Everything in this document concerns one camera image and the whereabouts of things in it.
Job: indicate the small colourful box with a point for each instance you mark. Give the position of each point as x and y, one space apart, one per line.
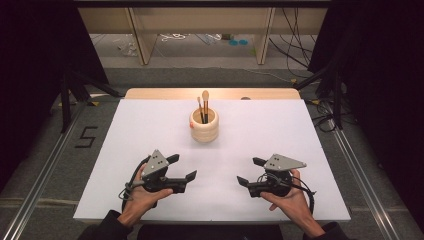
227 36

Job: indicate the person's right hand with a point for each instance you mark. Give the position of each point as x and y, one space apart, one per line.
295 205

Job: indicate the makeup brush with gold ferrule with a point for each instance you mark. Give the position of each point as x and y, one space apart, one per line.
205 96

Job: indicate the person's left hand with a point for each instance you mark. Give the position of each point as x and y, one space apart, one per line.
138 205

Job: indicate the light wooden cabinet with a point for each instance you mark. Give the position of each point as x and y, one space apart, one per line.
143 36

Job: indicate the wooden spoon stick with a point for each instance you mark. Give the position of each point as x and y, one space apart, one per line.
199 100

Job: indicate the light wooden table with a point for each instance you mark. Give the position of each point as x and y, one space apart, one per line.
166 93

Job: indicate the black metal stand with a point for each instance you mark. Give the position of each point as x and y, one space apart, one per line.
65 106
337 100

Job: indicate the aluminium floor rail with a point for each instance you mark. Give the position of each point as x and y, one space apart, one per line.
363 186
36 193

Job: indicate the black curtain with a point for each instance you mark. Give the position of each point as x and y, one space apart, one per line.
36 66
383 83

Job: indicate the cream ribbed brush holder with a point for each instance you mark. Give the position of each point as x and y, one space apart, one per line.
204 131

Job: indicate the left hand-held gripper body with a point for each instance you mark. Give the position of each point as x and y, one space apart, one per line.
155 165

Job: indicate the clear plastic bag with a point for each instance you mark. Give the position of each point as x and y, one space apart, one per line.
126 46

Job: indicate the white table cover sheet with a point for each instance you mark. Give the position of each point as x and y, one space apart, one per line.
216 153

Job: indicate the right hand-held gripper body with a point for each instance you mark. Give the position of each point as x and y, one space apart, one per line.
283 162

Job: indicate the blue round disc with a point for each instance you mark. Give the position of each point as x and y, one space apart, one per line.
233 42
243 42

